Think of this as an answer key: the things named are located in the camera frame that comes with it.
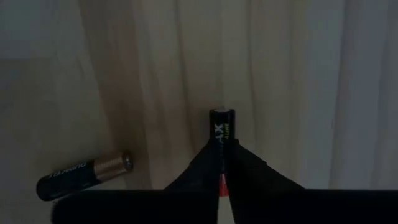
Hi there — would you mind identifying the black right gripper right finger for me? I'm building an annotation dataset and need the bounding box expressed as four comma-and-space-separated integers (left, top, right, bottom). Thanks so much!
224, 139, 398, 224

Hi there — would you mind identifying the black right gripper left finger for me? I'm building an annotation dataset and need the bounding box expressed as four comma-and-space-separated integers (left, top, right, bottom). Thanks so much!
51, 141, 222, 224

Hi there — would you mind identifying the black copper Duracell battery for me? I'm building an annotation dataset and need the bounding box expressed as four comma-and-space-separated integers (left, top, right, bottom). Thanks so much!
35, 150, 134, 202

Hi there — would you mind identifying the black red Energizer MAX battery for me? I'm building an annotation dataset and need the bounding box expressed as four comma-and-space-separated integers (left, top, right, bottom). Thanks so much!
208, 108, 236, 198

